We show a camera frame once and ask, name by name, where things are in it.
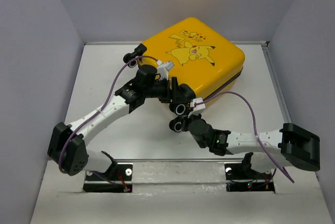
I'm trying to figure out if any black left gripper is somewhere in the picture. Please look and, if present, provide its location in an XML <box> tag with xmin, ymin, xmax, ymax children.
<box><xmin>144</xmin><ymin>76</ymin><xmax>188</xmax><ymax>104</ymax></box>

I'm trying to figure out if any yellow hard-shell suitcase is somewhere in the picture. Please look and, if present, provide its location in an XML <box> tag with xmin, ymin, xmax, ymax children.
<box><xmin>122</xmin><ymin>17</ymin><xmax>246</xmax><ymax>133</ymax></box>

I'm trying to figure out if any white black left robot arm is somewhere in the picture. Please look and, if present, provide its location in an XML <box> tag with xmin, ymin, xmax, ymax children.
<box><xmin>47</xmin><ymin>65</ymin><xmax>195</xmax><ymax>180</ymax></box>

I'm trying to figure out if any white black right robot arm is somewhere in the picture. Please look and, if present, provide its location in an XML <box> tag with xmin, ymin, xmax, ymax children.
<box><xmin>181</xmin><ymin>115</ymin><xmax>320</xmax><ymax>178</ymax></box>

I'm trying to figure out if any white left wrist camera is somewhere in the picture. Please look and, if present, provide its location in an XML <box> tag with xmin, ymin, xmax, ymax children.
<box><xmin>156</xmin><ymin>60</ymin><xmax>174</xmax><ymax>81</ymax></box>

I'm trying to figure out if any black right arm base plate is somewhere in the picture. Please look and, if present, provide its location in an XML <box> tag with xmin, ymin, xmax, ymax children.
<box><xmin>225</xmin><ymin>152</ymin><xmax>275</xmax><ymax>192</ymax></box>

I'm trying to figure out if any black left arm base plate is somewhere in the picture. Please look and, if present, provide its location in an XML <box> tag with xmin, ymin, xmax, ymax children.
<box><xmin>82</xmin><ymin>162</ymin><xmax>133</xmax><ymax>193</ymax></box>

